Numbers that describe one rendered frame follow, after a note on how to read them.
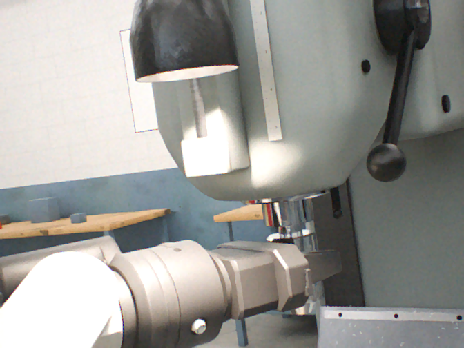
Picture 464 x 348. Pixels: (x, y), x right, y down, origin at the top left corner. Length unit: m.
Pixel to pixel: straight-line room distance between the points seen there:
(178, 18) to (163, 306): 0.22
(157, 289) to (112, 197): 5.79
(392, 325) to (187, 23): 0.68
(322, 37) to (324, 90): 0.04
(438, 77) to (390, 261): 0.38
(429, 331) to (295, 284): 0.45
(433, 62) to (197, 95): 0.27
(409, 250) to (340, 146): 0.46
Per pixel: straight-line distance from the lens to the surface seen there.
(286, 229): 0.68
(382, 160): 0.55
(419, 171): 1.02
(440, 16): 0.79
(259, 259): 0.62
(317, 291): 0.68
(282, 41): 0.58
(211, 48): 0.47
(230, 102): 0.58
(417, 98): 0.74
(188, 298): 0.58
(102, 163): 6.39
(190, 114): 0.58
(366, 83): 0.63
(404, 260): 1.05
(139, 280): 0.57
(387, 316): 1.07
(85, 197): 6.55
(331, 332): 1.10
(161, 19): 0.47
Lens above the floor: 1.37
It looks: 3 degrees down
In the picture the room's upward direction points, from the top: 8 degrees counter-clockwise
